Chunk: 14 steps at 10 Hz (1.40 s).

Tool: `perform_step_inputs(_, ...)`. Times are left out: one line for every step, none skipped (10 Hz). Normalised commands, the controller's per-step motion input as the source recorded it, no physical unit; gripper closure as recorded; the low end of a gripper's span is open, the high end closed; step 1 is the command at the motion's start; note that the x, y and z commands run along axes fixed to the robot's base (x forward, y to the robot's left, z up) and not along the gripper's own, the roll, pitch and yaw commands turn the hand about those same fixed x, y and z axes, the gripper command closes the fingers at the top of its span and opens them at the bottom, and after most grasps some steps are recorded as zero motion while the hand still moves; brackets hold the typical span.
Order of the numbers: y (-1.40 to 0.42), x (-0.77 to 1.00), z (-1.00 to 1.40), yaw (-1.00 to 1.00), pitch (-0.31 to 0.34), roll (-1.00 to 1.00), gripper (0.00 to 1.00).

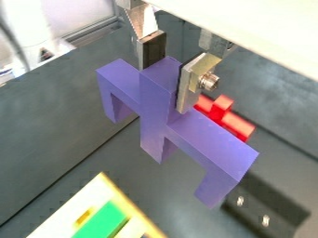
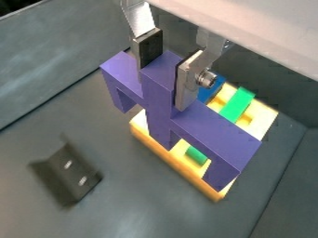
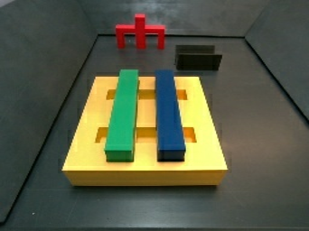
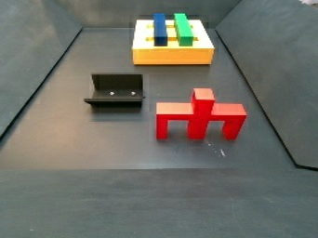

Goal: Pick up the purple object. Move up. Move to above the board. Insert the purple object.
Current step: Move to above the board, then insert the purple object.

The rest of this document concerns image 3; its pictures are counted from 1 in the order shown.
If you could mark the yellow slotted board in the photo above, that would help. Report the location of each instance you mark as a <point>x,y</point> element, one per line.
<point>204,166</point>

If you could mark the blue long bar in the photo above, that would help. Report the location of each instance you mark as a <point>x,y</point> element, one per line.
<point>170,141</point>

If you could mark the red three-legged block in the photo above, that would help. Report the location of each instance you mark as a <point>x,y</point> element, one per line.
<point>141,29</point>

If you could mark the green long bar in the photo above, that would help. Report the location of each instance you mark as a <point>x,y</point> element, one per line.
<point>121,134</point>

